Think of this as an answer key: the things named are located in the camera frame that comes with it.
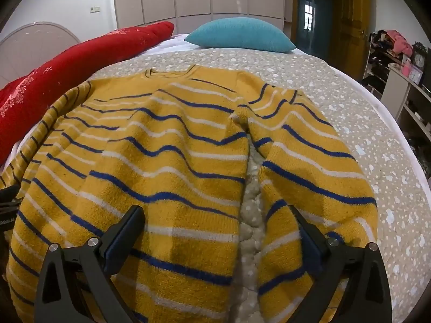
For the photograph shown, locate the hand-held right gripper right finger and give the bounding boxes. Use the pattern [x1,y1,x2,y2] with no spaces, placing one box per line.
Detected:
[289,205,393,323]

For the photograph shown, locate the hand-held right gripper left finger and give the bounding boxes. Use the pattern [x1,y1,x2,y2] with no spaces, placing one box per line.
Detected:
[34,205,146,323]

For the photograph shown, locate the yellow striped knit sweater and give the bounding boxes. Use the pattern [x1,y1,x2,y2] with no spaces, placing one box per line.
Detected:
[0,65,378,323]

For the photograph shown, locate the cluttered white shelf unit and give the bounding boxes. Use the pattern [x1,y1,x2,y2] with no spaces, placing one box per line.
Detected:
[362,30,431,149]

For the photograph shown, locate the red pillow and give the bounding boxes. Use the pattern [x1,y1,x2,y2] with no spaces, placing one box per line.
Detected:
[0,21,176,169]

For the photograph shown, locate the white bed sheet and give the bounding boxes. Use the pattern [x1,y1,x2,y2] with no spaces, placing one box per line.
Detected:
[0,33,431,189]

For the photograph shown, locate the beige spotted quilt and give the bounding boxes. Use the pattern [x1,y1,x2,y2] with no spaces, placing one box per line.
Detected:
[91,48,431,323]

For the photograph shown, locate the black table clock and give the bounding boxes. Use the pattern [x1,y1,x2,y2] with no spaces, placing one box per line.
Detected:
[412,42,428,75]

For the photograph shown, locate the white round headboard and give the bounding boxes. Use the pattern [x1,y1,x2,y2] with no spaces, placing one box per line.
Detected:
[0,22,81,90]

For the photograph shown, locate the wooden door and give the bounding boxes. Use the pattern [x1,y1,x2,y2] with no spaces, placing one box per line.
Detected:
[332,0,371,78]

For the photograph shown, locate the pink cloth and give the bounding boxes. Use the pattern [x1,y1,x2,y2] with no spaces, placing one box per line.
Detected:
[385,30,414,57]

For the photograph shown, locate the teal pillow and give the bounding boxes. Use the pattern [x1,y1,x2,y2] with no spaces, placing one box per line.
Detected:
[184,17,297,53]

